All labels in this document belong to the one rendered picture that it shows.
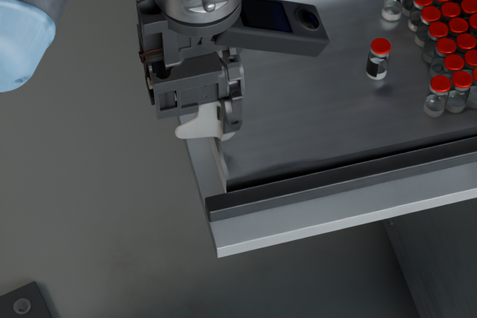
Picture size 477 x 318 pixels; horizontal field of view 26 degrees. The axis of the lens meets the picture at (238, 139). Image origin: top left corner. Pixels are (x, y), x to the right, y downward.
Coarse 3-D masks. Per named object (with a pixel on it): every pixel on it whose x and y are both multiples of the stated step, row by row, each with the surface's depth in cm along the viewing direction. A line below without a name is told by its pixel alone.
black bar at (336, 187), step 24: (456, 144) 103; (336, 168) 101; (360, 168) 101; (384, 168) 101; (408, 168) 102; (432, 168) 103; (240, 192) 100; (264, 192) 100; (288, 192) 100; (312, 192) 101; (336, 192) 102; (216, 216) 100
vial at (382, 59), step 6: (372, 54) 107; (378, 54) 106; (384, 54) 106; (372, 60) 108; (378, 60) 107; (384, 60) 107; (378, 66) 108; (384, 66) 108; (366, 72) 110; (378, 72) 109; (384, 72) 109; (372, 78) 110; (378, 78) 109
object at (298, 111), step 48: (288, 0) 116; (336, 0) 116; (336, 48) 112; (288, 96) 109; (336, 96) 109; (384, 96) 109; (240, 144) 105; (288, 144) 105; (336, 144) 105; (384, 144) 101; (432, 144) 103
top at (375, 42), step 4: (376, 40) 107; (380, 40) 107; (384, 40) 107; (372, 44) 107; (376, 44) 107; (380, 44) 107; (384, 44) 107; (388, 44) 107; (372, 48) 106; (376, 48) 106; (380, 48) 106; (384, 48) 106; (388, 48) 106; (376, 52) 106; (380, 52) 106; (384, 52) 106
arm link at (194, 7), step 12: (156, 0) 84; (168, 0) 82; (180, 0) 81; (192, 0) 81; (204, 0) 81; (216, 0) 81; (228, 0) 82; (240, 0) 84; (168, 12) 83; (180, 12) 82; (192, 12) 82; (204, 12) 82; (216, 12) 82; (228, 12) 83
